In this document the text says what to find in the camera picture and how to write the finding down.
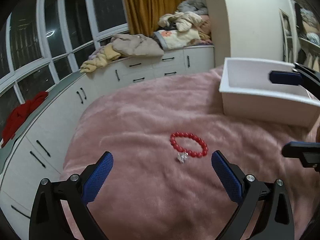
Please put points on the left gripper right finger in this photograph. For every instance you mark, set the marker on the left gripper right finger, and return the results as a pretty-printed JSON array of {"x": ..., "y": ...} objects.
[{"x": 275, "y": 219}]

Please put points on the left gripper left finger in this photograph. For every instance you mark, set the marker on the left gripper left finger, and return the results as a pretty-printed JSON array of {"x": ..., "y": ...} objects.
[{"x": 48, "y": 219}]

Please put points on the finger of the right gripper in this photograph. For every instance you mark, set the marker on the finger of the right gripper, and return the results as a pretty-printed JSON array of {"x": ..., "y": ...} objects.
[
  {"x": 306, "y": 152},
  {"x": 285, "y": 78}
]

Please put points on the white storage box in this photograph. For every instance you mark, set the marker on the white storage box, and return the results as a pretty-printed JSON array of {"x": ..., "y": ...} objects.
[{"x": 248, "y": 93}]

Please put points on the open wardrobe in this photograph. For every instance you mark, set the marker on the open wardrobe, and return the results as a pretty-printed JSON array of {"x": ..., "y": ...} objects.
[{"x": 301, "y": 35}]

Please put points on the white window cabinet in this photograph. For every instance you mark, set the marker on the white window cabinet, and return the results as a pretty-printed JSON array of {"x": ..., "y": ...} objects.
[{"x": 40, "y": 145}]

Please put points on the red garment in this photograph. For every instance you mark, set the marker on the red garment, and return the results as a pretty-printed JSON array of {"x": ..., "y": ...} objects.
[{"x": 19, "y": 115}]

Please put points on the grey quilt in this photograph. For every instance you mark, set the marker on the grey quilt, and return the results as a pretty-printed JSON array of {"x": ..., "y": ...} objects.
[{"x": 197, "y": 6}]

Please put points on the cream crumpled garment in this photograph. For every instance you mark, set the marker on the cream crumpled garment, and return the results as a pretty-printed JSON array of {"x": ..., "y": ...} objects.
[{"x": 183, "y": 20}]

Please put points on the floral cream blanket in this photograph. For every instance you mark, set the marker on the floral cream blanket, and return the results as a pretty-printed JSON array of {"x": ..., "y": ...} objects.
[{"x": 174, "y": 39}]

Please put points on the pink fluffy bed blanket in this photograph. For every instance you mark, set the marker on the pink fluffy bed blanket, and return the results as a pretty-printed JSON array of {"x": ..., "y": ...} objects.
[{"x": 161, "y": 134}]

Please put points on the beige jacket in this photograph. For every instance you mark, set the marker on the beige jacket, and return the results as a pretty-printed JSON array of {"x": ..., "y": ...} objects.
[{"x": 136, "y": 45}]

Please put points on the yellow cloth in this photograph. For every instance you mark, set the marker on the yellow cloth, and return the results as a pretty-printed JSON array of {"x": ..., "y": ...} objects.
[{"x": 100, "y": 58}]

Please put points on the white framed window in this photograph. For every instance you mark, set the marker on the white framed window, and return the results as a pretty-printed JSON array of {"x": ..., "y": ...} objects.
[{"x": 44, "y": 41}]

